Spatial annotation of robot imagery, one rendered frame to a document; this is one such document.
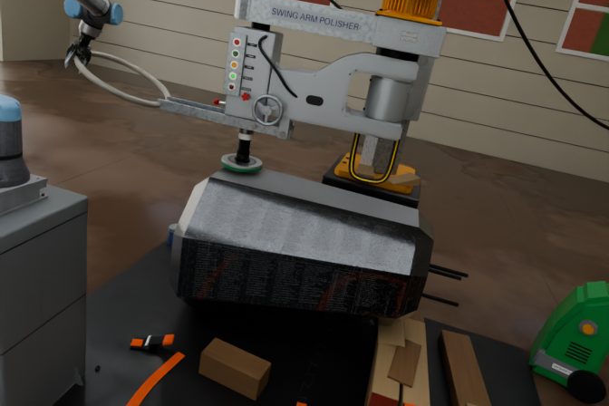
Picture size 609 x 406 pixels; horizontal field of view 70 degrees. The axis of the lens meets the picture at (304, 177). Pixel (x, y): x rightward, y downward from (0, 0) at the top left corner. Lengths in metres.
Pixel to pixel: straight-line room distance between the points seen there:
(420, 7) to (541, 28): 6.30
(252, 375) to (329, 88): 1.32
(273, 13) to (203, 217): 0.99
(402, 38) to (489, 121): 6.32
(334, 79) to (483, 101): 6.28
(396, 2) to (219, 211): 1.23
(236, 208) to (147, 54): 7.82
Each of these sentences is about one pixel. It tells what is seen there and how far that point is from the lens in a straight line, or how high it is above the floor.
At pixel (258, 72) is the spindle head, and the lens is 2.10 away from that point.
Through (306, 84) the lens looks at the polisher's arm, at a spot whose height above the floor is 1.32.
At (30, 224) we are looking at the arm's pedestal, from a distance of 1.64.
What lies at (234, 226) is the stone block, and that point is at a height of 0.65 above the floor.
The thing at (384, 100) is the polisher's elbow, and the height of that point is 1.32.
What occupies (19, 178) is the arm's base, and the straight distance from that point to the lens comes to 1.70.
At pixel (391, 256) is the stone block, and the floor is 0.69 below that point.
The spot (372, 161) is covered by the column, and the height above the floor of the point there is 0.85.
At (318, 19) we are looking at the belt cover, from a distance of 2.05.
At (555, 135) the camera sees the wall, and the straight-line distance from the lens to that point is 8.52.
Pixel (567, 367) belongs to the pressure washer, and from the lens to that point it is 2.89.
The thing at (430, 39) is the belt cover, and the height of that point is 1.62.
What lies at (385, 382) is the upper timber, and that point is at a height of 0.21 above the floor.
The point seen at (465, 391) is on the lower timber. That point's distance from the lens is 2.43.
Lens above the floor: 1.59
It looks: 19 degrees down
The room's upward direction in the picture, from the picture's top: 11 degrees clockwise
